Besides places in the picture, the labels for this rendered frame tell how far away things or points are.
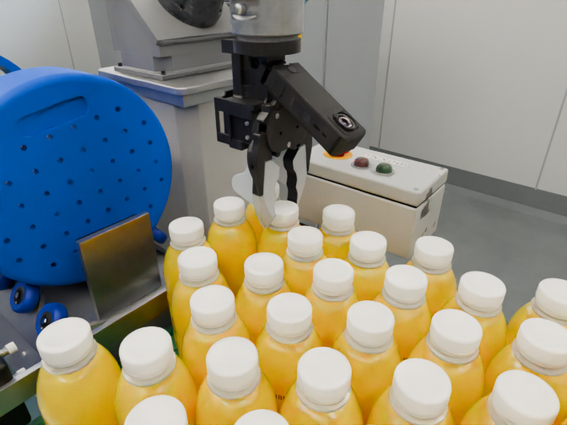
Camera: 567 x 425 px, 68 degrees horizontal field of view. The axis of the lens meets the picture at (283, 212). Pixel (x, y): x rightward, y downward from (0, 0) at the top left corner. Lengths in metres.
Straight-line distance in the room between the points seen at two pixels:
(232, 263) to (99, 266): 0.17
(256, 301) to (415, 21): 2.95
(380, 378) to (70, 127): 0.45
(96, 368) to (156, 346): 0.06
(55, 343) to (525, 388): 0.34
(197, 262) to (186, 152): 0.53
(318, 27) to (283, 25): 1.65
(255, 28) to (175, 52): 0.53
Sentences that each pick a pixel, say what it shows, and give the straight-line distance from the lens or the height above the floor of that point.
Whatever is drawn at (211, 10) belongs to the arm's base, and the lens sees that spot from 0.99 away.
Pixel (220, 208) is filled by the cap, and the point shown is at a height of 1.08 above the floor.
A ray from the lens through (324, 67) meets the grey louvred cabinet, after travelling 2.11.
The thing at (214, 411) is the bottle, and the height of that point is 1.05.
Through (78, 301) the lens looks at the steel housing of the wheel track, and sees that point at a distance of 0.68.
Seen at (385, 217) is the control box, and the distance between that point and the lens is 0.58.
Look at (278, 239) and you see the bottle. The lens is 0.52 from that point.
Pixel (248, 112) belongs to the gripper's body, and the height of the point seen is 1.20.
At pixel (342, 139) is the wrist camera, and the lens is 0.41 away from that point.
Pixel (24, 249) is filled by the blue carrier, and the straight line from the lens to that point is 0.60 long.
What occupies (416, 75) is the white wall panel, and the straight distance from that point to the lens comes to 3.27.
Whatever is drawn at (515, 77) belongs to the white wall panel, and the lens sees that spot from 3.06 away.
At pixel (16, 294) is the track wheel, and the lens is 0.66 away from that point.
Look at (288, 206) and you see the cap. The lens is 0.52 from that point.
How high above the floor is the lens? 1.33
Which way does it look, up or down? 29 degrees down
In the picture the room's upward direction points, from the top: straight up
